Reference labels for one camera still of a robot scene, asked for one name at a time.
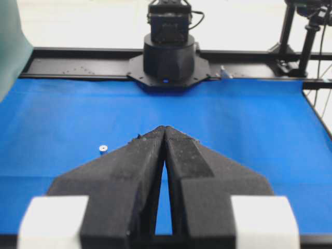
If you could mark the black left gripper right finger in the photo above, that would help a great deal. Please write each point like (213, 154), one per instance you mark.
(201, 183)

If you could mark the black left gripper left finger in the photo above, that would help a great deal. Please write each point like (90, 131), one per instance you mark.
(123, 190)

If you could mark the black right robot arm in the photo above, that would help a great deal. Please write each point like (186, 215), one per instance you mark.
(169, 53)

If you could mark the blue table mat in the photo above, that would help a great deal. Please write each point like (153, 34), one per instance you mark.
(50, 126)

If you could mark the green cloth curtain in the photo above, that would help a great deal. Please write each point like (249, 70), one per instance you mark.
(15, 48)

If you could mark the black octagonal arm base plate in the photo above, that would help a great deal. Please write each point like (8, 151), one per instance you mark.
(151, 83)

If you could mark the black aluminium frame rail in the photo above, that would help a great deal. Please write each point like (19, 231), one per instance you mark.
(126, 64)

